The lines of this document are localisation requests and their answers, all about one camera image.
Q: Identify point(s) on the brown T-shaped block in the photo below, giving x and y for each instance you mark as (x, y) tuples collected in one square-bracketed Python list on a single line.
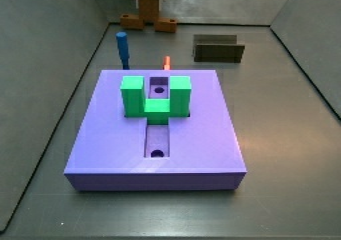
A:
[(148, 15)]

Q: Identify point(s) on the purple base board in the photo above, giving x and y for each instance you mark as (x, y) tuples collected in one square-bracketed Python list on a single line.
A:
[(110, 159)]

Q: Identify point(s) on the blue cylinder peg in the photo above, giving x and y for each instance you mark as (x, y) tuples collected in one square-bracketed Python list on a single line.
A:
[(123, 49)]

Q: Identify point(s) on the red-orange peg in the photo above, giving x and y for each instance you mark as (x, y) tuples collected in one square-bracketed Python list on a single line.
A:
[(167, 63)]

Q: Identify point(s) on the green U-shaped block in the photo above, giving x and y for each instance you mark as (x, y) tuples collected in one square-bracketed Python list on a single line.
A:
[(156, 109)]

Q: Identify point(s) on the black U-shaped bracket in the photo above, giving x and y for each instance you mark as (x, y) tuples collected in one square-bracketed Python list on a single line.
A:
[(217, 48)]

